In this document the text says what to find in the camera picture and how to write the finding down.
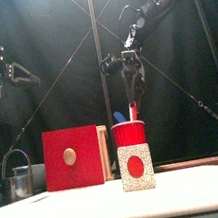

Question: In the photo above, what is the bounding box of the red toy knife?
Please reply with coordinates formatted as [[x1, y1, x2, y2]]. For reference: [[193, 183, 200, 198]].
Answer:
[[126, 100, 140, 122]]

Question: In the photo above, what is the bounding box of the dark green toy sushi roll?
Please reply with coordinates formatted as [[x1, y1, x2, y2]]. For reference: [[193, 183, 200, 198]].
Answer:
[[115, 142, 157, 195]]

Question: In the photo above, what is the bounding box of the blue toy knife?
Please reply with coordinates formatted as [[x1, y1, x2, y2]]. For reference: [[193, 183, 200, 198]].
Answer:
[[112, 109, 128, 125]]

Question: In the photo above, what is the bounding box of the pink square plate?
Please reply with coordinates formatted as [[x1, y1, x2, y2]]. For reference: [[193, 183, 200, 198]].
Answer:
[[154, 154, 218, 179]]

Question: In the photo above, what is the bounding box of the white cutting board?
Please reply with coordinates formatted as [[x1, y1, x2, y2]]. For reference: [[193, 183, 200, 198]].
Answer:
[[0, 161, 218, 218]]

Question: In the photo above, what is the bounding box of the red plastic cup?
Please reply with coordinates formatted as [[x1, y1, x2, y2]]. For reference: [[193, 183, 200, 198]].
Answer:
[[110, 118, 149, 150]]

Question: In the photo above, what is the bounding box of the light wooden box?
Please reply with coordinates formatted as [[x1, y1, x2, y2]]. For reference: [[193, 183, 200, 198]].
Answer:
[[95, 124, 117, 183]]

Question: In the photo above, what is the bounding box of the red-fronted wooden drawer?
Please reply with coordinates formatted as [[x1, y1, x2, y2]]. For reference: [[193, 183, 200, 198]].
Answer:
[[37, 122, 108, 195]]

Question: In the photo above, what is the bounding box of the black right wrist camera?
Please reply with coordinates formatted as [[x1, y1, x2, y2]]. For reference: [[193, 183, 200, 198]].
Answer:
[[98, 52, 125, 80]]

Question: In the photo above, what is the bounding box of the thin diagonal brace wire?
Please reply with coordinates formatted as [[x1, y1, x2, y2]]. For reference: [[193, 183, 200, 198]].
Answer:
[[59, 0, 218, 167], [0, 0, 156, 176]]

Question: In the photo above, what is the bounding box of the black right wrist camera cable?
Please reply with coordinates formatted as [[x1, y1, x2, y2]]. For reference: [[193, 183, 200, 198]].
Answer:
[[114, 2, 149, 51]]

